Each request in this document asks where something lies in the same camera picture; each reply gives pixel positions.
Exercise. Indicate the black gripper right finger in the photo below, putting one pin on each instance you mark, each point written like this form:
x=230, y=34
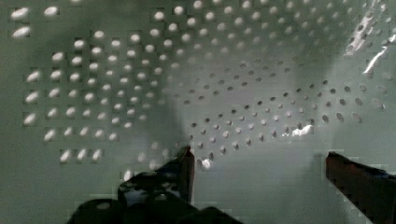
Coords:
x=371, y=190

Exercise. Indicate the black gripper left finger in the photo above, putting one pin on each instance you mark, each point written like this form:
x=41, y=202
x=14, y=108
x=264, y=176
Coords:
x=159, y=197

